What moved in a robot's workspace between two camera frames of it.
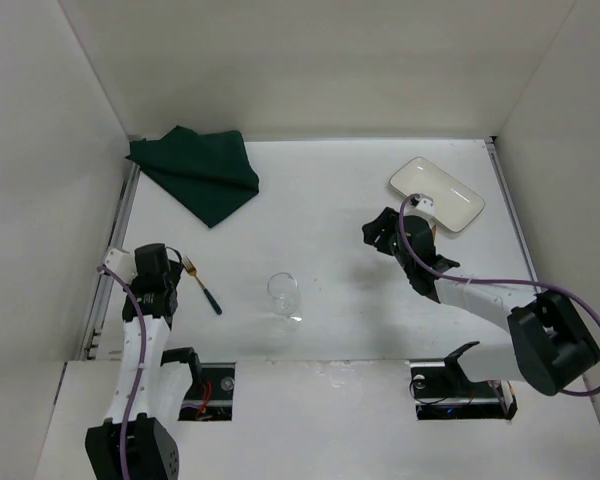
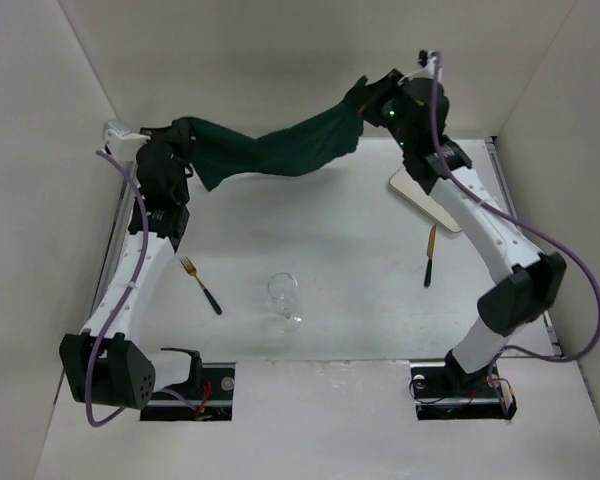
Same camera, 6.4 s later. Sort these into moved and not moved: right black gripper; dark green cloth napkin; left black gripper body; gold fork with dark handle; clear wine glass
Moved: right black gripper; left black gripper body; dark green cloth napkin
Not moved: gold fork with dark handle; clear wine glass
